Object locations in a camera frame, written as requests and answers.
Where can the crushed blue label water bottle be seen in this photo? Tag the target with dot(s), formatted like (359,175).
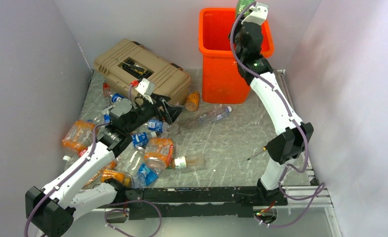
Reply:
(144,177)

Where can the small clear water bottle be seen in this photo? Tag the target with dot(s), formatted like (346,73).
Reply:
(216,114)

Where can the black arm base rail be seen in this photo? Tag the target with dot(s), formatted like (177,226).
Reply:
(240,201)

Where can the red label clear bottle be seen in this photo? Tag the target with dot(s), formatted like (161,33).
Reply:
(71,155)

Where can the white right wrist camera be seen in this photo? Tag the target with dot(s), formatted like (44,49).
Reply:
(256,13)

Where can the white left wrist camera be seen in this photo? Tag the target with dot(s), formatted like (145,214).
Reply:
(145,87)

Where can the green plastic bottle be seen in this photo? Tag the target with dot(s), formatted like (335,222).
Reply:
(242,4)

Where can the orange label flattened bottle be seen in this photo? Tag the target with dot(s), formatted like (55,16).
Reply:
(110,166)

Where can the small orange juice bottle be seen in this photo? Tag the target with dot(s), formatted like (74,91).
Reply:
(192,101)

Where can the large orange bottle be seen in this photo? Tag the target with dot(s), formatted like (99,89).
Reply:
(158,153)
(79,136)

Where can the tan plastic toolbox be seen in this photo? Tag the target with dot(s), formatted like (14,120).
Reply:
(170,79)

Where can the pepsi bottle blue label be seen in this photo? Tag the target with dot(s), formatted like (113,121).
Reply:
(102,117)

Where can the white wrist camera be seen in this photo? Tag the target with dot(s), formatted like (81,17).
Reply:
(256,13)
(145,87)

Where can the orange plastic bin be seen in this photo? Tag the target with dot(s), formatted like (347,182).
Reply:
(221,84)

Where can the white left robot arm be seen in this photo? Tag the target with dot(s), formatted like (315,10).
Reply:
(54,207)

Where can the clear tea bottle white label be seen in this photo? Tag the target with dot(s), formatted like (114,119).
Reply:
(187,161)

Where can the pepsi bottle near toolbox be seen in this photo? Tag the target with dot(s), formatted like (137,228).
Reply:
(111,96)

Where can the screwdriver in toolbox lid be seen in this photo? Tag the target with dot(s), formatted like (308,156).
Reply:
(136,71)

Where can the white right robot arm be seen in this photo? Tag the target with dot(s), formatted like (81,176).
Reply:
(289,149)

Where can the yellow black screwdriver on table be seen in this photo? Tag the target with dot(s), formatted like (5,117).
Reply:
(257,153)

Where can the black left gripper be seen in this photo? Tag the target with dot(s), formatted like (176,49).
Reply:
(170,113)

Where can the orange bottle near base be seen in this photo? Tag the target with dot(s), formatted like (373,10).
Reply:
(123,178)

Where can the large orange bottle left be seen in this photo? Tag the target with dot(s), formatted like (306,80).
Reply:
(79,136)

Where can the large orange bottle centre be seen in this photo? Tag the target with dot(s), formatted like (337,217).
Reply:
(158,153)

